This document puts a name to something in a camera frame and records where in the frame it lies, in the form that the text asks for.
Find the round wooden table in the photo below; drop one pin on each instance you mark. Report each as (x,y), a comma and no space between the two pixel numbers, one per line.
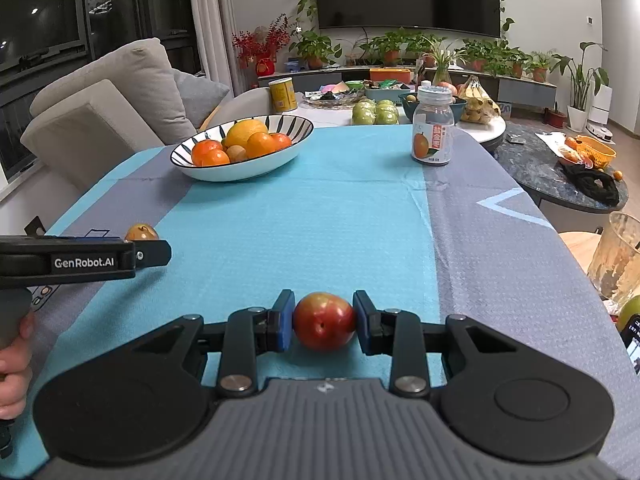
(575,247)

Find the black cloth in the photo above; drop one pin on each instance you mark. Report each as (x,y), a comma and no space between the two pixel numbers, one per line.
(595,185)

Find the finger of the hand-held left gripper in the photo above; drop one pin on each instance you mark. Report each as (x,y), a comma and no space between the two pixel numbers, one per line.
(155,254)

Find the black wall socket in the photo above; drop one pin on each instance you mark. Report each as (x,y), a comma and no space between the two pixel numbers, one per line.
(34,226)

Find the clear jar with orange label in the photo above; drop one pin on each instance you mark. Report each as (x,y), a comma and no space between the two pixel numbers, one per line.
(432,130)

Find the white curtain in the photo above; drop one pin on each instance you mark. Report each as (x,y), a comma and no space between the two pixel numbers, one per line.
(210,20)

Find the orange box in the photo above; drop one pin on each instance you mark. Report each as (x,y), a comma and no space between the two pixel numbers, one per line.
(390,75)

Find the dark marble table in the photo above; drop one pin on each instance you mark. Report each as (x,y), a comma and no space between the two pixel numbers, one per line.
(535,170)

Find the white round table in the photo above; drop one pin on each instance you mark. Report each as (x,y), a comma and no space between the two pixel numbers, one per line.
(480,132)

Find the blue and grey tablecloth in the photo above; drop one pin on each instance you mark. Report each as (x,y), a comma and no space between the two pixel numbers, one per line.
(325,210)

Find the red apple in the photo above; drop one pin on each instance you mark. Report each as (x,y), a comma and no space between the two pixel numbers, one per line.
(324,321)
(447,87)

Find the teal bowl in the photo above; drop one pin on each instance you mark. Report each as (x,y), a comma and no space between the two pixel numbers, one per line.
(459,108)

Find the red berry decoration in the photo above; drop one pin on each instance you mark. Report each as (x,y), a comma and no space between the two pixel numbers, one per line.
(260,45)

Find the large yellow orange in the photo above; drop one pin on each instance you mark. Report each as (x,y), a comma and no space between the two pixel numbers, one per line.
(245,131)

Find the bunch of bananas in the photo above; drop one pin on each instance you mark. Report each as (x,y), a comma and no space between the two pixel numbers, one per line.
(477,102)

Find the row of green potted plants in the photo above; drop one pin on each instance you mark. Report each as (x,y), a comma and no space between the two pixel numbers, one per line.
(315,47)

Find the group of green apples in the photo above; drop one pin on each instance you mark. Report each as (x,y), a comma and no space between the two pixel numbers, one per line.
(375,112)

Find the teal rectangular basin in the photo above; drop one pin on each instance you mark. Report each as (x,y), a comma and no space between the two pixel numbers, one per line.
(387,95)

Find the glass plate of snacks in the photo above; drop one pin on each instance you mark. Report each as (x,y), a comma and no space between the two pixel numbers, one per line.
(332,98)

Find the person's left hand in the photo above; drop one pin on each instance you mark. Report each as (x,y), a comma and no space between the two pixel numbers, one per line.
(15,380)

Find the black smartphone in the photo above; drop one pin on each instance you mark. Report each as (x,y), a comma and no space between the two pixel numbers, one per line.
(632,345)

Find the yellow cushion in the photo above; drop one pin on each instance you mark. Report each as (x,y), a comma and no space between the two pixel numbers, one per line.
(209,120)

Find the brown longan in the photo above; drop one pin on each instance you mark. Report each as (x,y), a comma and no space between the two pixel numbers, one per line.
(235,153)

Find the grey cushion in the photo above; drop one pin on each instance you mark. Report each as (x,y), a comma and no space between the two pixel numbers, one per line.
(200,95)

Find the orange basket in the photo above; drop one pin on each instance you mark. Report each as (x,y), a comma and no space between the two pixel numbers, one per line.
(597,152)

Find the white paper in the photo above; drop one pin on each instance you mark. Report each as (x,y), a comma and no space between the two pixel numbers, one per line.
(550,142)

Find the green fruit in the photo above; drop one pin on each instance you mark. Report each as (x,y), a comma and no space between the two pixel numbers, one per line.
(631,312)

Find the glass mug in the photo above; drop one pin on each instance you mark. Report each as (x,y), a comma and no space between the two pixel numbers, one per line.
(615,260)

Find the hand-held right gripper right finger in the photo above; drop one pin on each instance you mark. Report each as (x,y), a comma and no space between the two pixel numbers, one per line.
(364,322)

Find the beige sofa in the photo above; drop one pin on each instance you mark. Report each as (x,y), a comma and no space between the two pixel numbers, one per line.
(100,125)

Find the yellow can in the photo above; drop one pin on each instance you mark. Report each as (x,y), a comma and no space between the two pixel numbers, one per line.
(283,96)

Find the white robot vacuum dock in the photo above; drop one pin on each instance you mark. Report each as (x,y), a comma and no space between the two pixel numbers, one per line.
(600,105)

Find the dark window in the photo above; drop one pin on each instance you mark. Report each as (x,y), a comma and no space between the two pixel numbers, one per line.
(45,10)

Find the spider plant in vase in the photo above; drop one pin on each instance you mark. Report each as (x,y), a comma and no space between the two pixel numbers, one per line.
(442,67)

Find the grey television cabinet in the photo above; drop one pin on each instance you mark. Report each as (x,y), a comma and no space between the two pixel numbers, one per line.
(525,92)

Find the tall plant in white pot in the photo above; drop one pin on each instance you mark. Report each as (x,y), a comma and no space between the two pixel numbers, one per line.
(580,80)

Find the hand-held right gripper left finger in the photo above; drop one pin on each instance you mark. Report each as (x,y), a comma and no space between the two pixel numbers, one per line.
(282,322)

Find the striped white bowl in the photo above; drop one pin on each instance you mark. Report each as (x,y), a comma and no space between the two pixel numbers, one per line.
(240,172)

